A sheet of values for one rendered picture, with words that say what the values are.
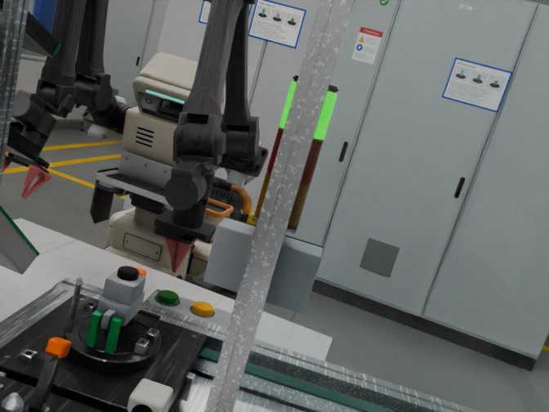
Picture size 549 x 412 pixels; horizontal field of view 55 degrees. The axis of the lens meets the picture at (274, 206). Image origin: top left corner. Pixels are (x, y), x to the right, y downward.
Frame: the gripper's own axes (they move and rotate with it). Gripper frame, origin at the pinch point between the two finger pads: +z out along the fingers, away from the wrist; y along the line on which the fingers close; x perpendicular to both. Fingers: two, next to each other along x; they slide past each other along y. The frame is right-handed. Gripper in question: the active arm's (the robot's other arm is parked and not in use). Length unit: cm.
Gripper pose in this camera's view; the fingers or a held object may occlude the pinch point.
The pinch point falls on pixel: (176, 267)
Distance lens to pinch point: 100.5
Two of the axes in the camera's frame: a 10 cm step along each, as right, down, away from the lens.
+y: 9.6, 2.9, -0.6
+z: -2.7, 9.3, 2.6
